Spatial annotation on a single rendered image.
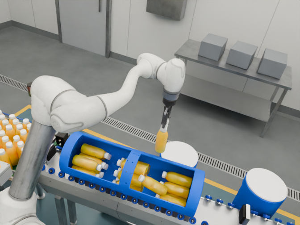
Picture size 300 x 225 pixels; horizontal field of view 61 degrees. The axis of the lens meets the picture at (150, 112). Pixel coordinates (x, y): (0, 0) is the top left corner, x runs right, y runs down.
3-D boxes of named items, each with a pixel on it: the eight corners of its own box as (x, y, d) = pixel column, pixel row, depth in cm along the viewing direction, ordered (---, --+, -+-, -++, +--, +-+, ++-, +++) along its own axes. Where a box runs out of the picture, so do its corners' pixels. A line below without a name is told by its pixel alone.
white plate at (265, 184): (293, 185, 177) (292, 185, 178) (256, 161, 191) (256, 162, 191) (278, 209, 160) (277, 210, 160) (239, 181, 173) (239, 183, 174)
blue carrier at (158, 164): (189, 226, 154) (200, 202, 135) (61, 180, 169) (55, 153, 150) (197, 187, 175) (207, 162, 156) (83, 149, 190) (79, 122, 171)
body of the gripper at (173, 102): (175, 102, 132) (172, 116, 138) (178, 94, 139) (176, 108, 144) (161, 98, 134) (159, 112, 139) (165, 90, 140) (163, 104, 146)
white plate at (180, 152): (159, 140, 197) (159, 141, 197) (163, 168, 175) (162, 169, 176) (193, 141, 200) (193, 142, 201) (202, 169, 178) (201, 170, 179)
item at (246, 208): (241, 232, 156) (250, 219, 147) (234, 230, 157) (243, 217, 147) (241, 218, 164) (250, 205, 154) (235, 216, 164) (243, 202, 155)
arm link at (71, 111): (107, 100, 92) (85, 84, 98) (62, 118, 80) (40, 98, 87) (106, 128, 99) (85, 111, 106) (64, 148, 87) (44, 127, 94)
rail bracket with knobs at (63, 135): (63, 148, 196) (61, 139, 190) (54, 146, 197) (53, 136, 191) (69, 140, 204) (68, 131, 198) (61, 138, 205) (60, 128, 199)
